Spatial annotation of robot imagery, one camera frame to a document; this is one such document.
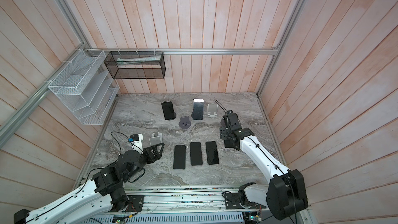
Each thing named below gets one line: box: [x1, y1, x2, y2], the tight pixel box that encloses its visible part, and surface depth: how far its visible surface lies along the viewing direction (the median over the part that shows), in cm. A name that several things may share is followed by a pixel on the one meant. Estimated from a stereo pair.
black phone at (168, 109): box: [161, 101, 175, 120], surface depth 98 cm
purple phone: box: [189, 141, 203, 166], surface depth 91 cm
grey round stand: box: [178, 115, 192, 130], surface depth 101 cm
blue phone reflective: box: [191, 98, 205, 121], surface depth 104 cm
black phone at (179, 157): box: [173, 145, 187, 170], surface depth 90 cm
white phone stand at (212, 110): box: [207, 103, 219, 118], surface depth 106 cm
